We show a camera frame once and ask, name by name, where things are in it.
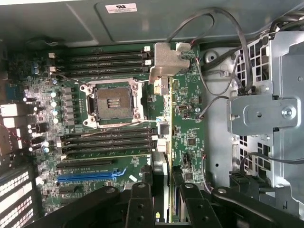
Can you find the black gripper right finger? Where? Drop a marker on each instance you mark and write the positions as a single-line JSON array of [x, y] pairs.
[[199, 209]]

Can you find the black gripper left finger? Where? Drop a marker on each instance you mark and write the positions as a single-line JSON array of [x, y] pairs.
[[140, 206]]

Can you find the black RAM slot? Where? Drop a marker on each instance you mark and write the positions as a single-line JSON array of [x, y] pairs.
[[107, 147], [107, 154], [107, 140], [99, 73], [99, 64], [107, 133], [99, 54]]

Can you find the blue expansion slot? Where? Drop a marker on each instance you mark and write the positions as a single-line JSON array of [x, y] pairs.
[[85, 176]]

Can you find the metal locking lever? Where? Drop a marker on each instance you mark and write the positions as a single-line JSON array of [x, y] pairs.
[[149, 121]]

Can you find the CPU socket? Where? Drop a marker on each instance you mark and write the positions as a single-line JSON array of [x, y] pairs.
[[111, 102]]

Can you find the perforated metal disk bay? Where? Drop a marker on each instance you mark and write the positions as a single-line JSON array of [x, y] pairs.
[[261, 114]]

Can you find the green motherboard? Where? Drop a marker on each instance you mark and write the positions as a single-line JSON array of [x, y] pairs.
[[190, 95]]

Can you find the open black PC case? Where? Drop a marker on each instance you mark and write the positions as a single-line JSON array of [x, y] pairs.
[[71, 23]]

